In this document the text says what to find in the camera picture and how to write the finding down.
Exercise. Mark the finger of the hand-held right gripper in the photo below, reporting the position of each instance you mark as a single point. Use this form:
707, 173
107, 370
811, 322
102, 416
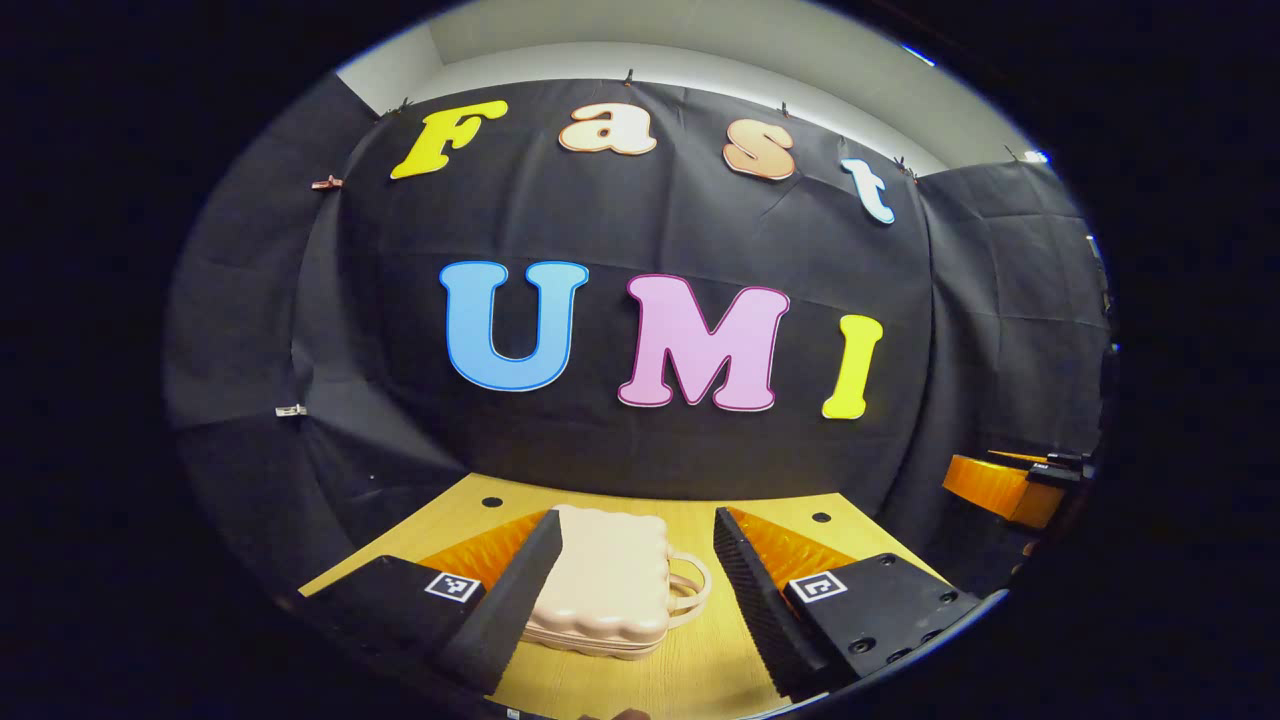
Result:
1065, 460
995, 490

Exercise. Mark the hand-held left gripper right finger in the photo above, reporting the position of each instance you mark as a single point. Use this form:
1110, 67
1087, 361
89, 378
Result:
755, 600

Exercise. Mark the pink suitcase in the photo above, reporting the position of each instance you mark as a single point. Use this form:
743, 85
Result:
600, 585

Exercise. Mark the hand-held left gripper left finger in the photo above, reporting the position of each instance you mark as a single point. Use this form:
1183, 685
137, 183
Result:
520, 590

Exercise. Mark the black backdrop cloth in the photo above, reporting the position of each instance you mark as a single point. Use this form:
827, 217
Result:
650, 230

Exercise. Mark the red clip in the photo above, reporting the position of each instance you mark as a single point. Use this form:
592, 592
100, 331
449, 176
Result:
326, 183

